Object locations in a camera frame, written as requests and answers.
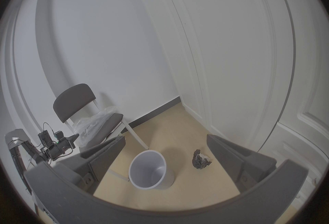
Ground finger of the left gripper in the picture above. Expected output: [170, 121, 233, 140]
[66, 134, 80, 149]

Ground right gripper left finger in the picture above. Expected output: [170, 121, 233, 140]
[58, 136, 126, 194]

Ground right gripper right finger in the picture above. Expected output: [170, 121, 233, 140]
[207, 134, 277, 194]

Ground clear plastic bag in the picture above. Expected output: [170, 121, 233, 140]
[73, 106, 119, 147]

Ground black plastic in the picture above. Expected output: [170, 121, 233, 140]
[191, 149, 212, 170]

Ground white trash bin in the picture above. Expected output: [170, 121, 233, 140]
[129, 150, 175, 190]

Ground white chair grey cushions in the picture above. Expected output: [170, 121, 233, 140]
[53, 83, 149, 182]

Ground white wardrobe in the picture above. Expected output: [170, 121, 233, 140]
[125, 0, 329, 208]

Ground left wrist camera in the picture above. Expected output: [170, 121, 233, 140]
[53, 130, 65, 143]

